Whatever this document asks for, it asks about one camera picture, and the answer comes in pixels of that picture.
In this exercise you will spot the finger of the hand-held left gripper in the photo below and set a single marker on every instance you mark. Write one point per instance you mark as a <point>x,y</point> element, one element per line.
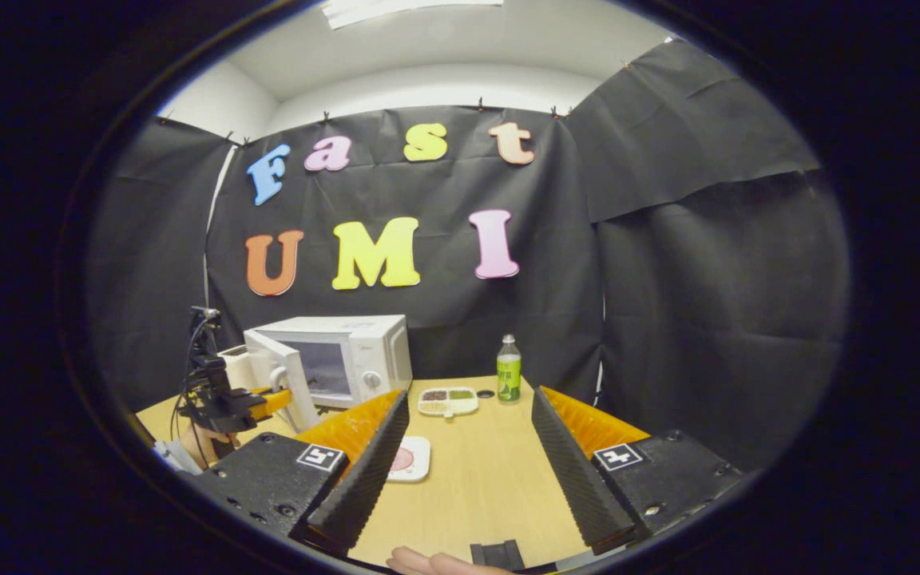
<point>276,399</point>

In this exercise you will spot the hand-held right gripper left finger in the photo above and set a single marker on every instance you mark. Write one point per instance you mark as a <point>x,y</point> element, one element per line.
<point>364,479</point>

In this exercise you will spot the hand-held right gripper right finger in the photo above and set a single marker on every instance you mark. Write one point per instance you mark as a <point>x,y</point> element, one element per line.
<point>576,479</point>

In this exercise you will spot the white plate with pink ham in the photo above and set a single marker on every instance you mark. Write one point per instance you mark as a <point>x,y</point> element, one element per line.
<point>416,459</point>

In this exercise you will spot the white microwave oven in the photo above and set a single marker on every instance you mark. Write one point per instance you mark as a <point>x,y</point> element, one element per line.
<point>364,351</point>

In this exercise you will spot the white toaster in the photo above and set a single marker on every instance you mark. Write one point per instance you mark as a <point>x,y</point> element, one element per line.
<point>235,367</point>

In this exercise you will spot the white divided dish with beans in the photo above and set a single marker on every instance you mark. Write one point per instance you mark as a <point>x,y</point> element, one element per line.
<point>448,402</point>

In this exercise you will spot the green drink bottle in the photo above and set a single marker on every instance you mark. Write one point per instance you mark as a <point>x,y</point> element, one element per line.
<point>509,375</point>

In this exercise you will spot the black backdrop cloth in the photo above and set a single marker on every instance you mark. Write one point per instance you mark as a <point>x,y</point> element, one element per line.
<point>668,279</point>

